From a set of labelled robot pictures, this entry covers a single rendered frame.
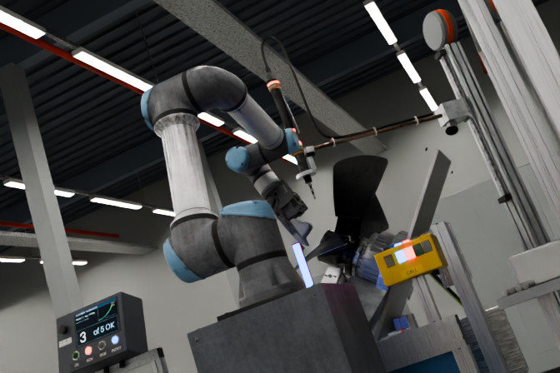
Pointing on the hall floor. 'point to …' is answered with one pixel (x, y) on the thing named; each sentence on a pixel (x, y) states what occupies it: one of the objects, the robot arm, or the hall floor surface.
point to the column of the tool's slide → (523, 220)
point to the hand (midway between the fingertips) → (303, 244)
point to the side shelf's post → (551, 315)
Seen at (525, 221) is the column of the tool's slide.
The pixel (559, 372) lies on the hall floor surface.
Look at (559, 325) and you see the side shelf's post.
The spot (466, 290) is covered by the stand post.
